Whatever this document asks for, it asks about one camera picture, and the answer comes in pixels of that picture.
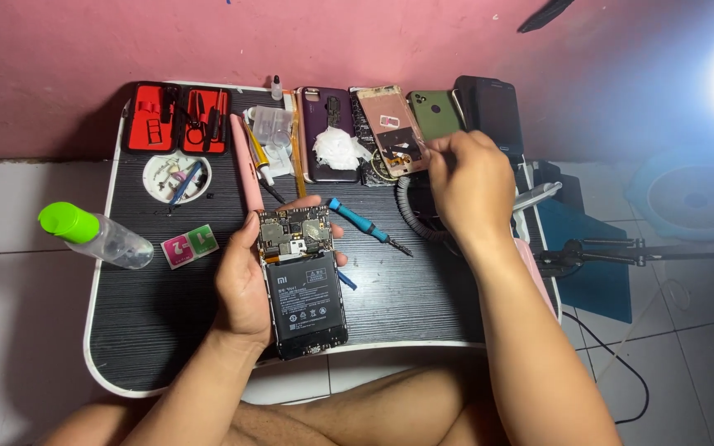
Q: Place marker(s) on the person's left hand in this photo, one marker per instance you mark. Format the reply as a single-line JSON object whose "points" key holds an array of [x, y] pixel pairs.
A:
{"points": [[239, 291]]}

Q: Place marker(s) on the person's right hand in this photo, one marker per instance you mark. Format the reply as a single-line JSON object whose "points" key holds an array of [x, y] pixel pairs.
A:
{"points": [[478, 186]]}

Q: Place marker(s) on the person's right fingers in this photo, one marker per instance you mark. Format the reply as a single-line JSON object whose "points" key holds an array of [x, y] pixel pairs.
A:
{"points": [[456, 147]]}

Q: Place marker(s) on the smartphone with black battery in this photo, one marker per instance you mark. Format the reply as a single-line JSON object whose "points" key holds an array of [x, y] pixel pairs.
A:
{"points": [[304, 291]]}

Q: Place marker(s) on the green phone case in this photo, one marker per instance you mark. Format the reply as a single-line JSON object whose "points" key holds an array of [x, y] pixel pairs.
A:
{"points": [[434, 114]]}

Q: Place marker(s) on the white pen shaped tool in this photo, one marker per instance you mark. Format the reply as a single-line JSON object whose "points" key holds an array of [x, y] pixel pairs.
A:
{"points": [[537, 196]]}

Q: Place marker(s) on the white crumpled tissue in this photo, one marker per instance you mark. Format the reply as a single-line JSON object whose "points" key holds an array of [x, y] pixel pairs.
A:
{"points": [[338, 150]]}

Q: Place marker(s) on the purple phone back cover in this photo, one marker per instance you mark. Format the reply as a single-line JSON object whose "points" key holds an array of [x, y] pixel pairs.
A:
{"points": [[326, 105]]}

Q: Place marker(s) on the pink phone case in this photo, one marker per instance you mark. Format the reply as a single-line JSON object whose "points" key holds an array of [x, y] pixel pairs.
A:
{"points": [[535, 272]]}

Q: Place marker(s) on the yellow plastic strip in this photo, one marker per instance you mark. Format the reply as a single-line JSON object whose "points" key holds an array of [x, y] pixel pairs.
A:
{"points": [[298, 155]]}

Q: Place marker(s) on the black flat object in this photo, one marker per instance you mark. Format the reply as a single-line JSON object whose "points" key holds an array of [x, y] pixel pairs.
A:
{"points": [[546, 15]]}

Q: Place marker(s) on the blue plastic pry tool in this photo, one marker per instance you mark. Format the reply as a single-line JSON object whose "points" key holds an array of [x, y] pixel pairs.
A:
{"points": [[347, 280]]}

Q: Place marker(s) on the clear plastic box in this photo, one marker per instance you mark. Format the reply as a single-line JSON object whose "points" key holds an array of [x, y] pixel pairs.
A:
{"points": [[272, 124]]}

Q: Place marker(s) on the thin black probe tool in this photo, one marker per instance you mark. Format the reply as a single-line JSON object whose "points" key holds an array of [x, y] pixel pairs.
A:
{"points": [[274, 194]]}

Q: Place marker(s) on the small clear dropper bottle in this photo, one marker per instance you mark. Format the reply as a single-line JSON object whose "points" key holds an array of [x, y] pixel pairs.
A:
{"points": [[276, 90]]}

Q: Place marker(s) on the blue mat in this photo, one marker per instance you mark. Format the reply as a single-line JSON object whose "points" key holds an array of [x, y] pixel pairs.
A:
{"points": [[586, 291]]}

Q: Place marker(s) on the yellow glue tube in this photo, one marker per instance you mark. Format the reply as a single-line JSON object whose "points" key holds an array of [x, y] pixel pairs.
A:
{"points": [[258, 152]]}

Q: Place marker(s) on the pink phone back cover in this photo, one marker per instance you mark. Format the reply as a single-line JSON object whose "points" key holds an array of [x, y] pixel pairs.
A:
{"points": [[246, 164]]}

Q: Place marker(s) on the blue round fan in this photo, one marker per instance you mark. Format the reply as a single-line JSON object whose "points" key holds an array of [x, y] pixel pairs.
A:
{"points": [[691, 201]]}

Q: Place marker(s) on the green wipe packet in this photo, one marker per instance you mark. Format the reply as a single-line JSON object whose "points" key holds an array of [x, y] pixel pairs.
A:
{"points": [[203, 239]]}

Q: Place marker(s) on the blue tweezers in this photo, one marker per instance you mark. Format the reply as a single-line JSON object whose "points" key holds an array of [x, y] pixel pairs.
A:
{"points": [[186, 182]]}

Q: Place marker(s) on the person's bare legs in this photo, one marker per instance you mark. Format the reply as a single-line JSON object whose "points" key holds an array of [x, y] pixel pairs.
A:
{"points": [[363, 412]]}

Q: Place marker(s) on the red and black tool case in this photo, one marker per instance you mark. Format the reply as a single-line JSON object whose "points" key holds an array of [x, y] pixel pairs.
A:
{"points": [[174, 121]]}

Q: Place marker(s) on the white round parts dish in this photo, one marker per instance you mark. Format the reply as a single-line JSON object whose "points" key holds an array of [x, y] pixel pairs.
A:
{"points": [[162, 179]]}

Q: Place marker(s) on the pink wipe packet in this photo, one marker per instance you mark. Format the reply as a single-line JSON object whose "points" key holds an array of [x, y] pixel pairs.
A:
{"points": [[176, 251]]}

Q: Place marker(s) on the clear bottle with green cap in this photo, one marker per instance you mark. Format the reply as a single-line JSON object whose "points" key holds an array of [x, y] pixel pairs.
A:
{"points": [[109, 240]]}

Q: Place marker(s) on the rose gold phone frame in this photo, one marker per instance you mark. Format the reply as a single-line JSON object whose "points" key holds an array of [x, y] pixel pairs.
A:
{"points": [[388, 117]]}

